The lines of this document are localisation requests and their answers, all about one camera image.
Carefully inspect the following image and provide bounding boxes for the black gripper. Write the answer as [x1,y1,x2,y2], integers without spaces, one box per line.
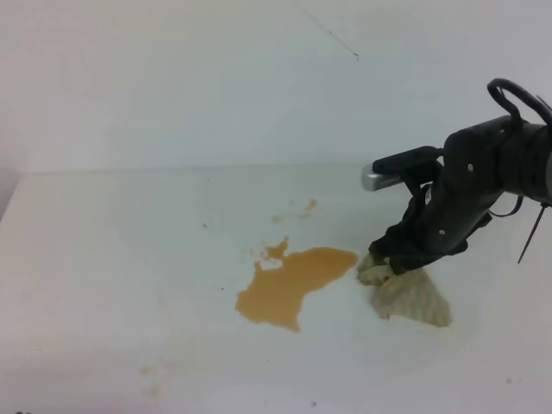
[368,116,511,275]

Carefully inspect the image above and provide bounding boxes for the green striped rag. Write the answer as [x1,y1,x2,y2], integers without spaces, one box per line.
[356,253,452,328]

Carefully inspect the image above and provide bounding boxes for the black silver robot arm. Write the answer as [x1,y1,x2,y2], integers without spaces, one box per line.
[369,116,551,274]

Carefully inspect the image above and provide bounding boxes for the brown coffee stain puddle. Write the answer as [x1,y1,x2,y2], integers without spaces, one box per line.
[235,236,358,333]

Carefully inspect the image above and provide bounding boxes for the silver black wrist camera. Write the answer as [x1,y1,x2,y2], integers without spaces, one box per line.
[361,146,442,195]

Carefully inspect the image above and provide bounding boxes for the black cable tie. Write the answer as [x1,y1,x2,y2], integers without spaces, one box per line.
[517,204,548,264]

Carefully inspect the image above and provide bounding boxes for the black looped cable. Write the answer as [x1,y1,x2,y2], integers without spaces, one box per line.
[486,78,552,130]

